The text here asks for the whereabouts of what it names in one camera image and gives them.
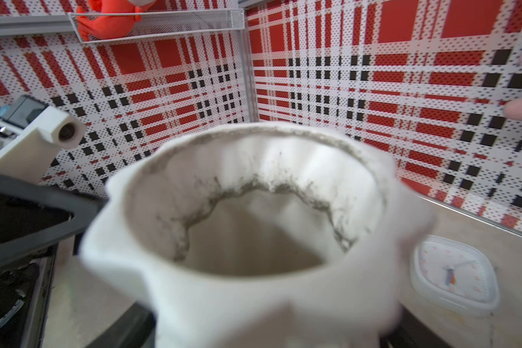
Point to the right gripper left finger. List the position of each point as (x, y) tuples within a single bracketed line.
[(135, 328)]

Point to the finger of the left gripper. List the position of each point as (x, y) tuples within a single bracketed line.
[(33, 218)]

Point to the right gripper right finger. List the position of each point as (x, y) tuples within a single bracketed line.
[(411, 333)]

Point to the large white ribbed vase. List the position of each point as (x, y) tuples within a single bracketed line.
[(260, 235)]

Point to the white square clock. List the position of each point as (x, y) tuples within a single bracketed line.
[(455, 276)]

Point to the orange shark plush toy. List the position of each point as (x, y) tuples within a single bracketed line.
[(116, 18)]

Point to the clear acrylic wall shelf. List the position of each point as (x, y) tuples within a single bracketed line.
[(162, 24)]

